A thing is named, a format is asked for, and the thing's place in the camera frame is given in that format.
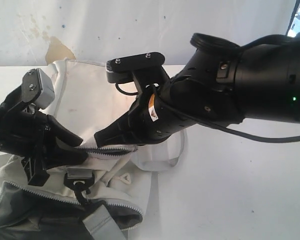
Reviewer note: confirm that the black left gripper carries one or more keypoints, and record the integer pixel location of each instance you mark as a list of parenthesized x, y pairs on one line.
[(23, 132)]

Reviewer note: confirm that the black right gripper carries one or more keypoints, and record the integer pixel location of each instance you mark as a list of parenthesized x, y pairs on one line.
[(163, 111)]

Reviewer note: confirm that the white canvas backpack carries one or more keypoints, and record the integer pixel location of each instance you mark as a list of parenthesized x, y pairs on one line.
[(98, 199)]

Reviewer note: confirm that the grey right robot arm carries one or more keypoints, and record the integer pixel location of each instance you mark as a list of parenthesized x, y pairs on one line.
[(222, 84)]

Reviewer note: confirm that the white backdrop curtain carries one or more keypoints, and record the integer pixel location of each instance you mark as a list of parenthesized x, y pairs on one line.
[(38, 32)]

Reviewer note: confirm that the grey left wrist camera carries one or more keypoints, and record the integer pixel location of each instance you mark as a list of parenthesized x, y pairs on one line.
[(37, 88)]

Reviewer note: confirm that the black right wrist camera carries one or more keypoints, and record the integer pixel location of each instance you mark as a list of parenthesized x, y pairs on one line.
[(142, 69)]

